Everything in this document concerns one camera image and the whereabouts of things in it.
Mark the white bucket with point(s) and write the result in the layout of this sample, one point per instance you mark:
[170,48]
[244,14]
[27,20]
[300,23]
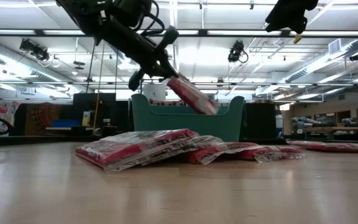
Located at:
[154,91]

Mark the black ceiling-hung device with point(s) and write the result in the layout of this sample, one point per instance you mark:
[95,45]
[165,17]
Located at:
[34,49]

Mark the teal plastic basket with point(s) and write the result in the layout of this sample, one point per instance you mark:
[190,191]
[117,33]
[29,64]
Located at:
[182,124]

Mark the wooden workbench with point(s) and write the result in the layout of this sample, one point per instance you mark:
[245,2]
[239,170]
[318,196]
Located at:
[346,128]

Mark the yellow white card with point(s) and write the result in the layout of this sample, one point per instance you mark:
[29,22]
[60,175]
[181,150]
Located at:
[86,118]

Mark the yellow hanging tag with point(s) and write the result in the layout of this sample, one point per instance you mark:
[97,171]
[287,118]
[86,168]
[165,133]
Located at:
[297,39]

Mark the black overhead camera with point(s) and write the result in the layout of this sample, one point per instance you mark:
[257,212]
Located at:
[236,49]

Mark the red popcorn multipack bag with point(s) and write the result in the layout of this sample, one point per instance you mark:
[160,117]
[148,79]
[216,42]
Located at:
[241,144]
[129,149]
[207,154]
[278,154]
[194,98]
[166,102]

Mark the red popcorn packet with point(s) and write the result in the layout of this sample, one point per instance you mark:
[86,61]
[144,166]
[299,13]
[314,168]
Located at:
[337,147]

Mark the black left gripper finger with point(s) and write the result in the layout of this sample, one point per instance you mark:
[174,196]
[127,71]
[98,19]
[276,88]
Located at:
[161,73]
[172,69]

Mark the blue box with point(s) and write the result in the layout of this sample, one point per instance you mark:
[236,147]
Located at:
[65,123]

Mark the black cabinet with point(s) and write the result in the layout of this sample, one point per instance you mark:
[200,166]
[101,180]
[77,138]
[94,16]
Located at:
[259,119]

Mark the brown red patterned cloth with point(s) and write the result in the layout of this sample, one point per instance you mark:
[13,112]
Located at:
[42,118]

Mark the floral cloth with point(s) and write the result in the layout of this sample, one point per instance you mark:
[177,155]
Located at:
[2,113]

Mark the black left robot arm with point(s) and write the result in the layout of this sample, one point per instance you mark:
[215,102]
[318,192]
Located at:
[82,12]

